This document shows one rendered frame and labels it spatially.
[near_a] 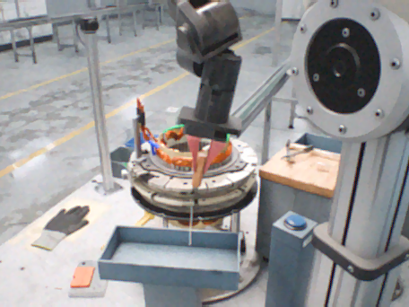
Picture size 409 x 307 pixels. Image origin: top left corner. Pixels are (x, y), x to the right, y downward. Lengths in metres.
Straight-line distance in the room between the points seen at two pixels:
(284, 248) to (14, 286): 0.71
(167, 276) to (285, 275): 0.30
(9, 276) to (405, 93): 1.05
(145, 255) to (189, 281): 0.12
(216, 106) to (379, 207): 0.27
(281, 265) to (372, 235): 0.38
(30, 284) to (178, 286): 0.53
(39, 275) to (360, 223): 0.87
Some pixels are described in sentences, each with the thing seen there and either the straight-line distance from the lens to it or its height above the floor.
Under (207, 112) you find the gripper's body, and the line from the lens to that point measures 0.59.
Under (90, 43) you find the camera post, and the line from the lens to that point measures 1.28.
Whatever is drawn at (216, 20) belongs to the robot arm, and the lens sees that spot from 0.55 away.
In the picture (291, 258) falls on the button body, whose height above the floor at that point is 0.97.
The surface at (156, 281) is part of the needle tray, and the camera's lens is 0.70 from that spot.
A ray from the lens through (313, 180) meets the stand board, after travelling 0.95.
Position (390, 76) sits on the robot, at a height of 1.43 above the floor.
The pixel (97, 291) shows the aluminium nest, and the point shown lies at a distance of 1.04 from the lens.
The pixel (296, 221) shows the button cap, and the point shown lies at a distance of 0.83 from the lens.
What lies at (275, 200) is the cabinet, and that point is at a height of 0.99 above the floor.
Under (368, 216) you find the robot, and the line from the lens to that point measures 0.52.
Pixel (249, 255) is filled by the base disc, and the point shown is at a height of 0.80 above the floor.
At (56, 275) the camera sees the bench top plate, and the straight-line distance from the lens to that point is 1.14.
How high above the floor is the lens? 1.52
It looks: 26 degrees down
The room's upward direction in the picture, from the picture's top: straight up
